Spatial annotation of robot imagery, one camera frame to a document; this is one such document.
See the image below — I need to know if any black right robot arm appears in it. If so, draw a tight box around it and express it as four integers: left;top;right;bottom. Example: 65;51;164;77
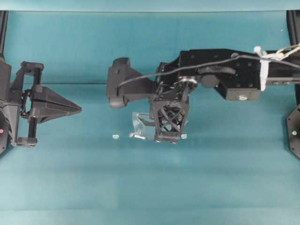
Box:
149;49;300;143

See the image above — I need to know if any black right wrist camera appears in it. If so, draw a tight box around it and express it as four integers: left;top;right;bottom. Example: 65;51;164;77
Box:
106;57;157;108

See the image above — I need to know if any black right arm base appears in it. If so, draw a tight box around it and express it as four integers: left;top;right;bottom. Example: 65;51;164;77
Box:
286;105;300;159

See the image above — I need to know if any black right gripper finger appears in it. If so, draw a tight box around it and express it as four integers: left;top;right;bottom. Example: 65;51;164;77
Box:
167;101;189;143
150;100;172;143

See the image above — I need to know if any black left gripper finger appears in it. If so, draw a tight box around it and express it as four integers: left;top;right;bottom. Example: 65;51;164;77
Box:
30;103;82;124
33;85;82;110

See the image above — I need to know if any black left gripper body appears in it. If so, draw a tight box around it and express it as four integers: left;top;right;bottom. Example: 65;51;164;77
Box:
6;61;44;147

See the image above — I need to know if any white cable tie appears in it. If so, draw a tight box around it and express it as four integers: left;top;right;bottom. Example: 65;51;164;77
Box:
254;46;284;91

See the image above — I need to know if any silver zip bag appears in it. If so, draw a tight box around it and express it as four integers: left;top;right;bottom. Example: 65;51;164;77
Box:
129;112;156;141

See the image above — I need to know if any black cable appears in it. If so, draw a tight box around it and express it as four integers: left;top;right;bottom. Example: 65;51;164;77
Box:
114;50;300;91

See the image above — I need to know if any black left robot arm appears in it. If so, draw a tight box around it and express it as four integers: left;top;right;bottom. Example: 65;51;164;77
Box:
0;11;82;153

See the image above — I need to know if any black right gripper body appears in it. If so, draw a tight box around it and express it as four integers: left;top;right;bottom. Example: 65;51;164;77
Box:
150;60;199;103

